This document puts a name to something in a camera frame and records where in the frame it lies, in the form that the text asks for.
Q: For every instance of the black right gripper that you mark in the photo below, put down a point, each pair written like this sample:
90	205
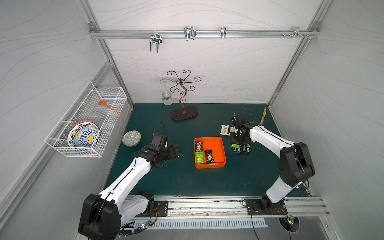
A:
237	143

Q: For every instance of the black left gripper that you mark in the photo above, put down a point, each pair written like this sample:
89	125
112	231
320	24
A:
169	151

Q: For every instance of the white cookie packet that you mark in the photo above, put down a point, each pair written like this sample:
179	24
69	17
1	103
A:
225	130

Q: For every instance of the black drycake packet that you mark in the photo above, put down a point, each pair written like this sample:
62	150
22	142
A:
209	157

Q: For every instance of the green cookie packet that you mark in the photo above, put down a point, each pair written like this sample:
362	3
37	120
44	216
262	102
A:
236	146
200	159

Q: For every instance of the black cookie packet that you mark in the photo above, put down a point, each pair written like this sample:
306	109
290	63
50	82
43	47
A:
199	147

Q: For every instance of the yellow cookie packet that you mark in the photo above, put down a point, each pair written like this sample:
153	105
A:
233	130

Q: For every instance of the black chocolate bar packet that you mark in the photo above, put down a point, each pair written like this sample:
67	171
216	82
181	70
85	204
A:
239	151

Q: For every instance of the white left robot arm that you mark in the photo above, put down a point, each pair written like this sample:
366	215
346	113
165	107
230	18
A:
107	215

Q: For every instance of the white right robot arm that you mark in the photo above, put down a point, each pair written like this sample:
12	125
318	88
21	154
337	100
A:
295	162

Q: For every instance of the orange plastic storage box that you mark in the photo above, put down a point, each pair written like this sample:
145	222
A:
216	145

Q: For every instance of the wooden knife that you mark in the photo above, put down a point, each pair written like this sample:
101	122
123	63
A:
263	116

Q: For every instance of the green patterned ceramic bowl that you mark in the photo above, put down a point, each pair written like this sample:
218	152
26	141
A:
131	138

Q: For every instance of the brown metal glass stand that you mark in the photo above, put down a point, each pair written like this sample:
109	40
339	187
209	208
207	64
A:
183	87

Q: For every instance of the orange plastic spoon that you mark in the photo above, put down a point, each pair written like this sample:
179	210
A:
104	103

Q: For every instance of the blue yellow painted plate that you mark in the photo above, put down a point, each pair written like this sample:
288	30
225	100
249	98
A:
83	135

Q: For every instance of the metal single hook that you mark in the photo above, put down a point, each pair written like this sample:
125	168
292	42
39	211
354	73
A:
223	32

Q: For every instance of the metal double hook middle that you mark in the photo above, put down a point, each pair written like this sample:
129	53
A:
190	33

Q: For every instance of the metal double hook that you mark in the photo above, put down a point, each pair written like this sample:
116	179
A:
156	39
190	33

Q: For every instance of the metal double hook left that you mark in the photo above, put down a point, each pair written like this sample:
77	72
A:
156	39

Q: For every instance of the metal hook right end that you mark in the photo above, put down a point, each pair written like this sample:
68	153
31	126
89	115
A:
296	34

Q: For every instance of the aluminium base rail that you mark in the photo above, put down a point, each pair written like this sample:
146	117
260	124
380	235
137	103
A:
236	206

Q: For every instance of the white wire basket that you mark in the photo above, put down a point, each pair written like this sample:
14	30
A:
86	108

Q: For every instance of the aluminium top rail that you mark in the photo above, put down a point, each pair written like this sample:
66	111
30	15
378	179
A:
201	34

